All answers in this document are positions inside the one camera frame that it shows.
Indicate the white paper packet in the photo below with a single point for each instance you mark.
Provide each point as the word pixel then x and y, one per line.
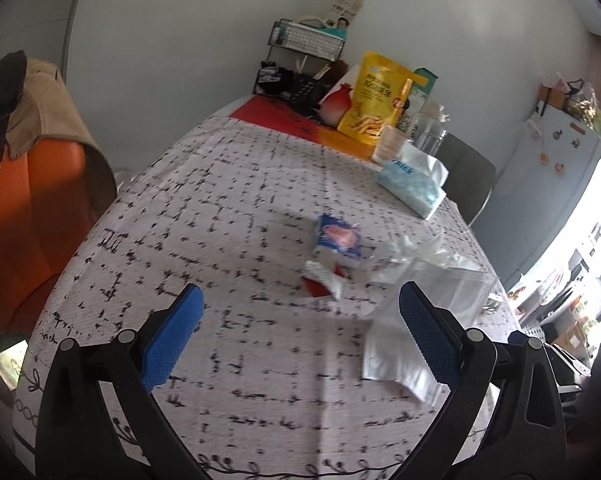
pixel 390 355

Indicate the white cup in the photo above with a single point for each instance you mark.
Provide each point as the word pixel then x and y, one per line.
pixel 390 145

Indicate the tan jacket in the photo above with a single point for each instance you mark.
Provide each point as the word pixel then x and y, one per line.
pixel 45 110

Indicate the blue and white wrapper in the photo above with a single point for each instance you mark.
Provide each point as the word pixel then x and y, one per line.
pixel 338 237

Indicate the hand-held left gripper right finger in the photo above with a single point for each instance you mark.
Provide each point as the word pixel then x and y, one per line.
pixel 428 340

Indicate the blue tissue pack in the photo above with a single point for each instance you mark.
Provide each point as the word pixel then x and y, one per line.
pixel 410 185

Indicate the green and white carton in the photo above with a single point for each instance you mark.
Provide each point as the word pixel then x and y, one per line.
pixel 424 85

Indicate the white fridge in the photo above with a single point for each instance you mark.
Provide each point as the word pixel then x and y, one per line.
pixel 530 185

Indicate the white gridded pack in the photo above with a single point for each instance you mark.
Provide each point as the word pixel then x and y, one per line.
pixel 313 41

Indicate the clear bag with gold items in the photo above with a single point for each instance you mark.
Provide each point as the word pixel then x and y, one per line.
pixel 587 107

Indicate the orange chair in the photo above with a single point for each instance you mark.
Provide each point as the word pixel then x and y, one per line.
pixel 30 210

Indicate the red table mat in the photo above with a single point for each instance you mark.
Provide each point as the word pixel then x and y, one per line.
pixel 275 115

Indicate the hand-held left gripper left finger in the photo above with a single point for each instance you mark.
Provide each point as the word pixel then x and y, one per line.
pixel 173 340

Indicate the white box with red fruit print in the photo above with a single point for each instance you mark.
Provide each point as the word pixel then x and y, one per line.
pixel 338 102

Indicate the red and white wrapper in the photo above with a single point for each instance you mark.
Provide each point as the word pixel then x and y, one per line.
pixel 325 280

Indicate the clear plastic bottle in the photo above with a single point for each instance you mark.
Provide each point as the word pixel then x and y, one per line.
pixel 430 132

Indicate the tall white bottle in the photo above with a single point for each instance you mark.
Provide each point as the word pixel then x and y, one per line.
pixel 348 2

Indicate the yellow snack bag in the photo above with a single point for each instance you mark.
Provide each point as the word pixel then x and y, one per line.
pixel 375 90

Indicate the black bundle of small items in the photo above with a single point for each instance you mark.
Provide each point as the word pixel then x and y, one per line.
pixel 300 87

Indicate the grey chair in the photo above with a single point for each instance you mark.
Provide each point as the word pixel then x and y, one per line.
pixel 468 175

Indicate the clear plastic bag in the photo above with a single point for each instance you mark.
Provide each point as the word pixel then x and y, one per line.
pixel 450 290

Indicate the brown basket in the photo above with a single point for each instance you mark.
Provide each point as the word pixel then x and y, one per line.
pixel 555 97

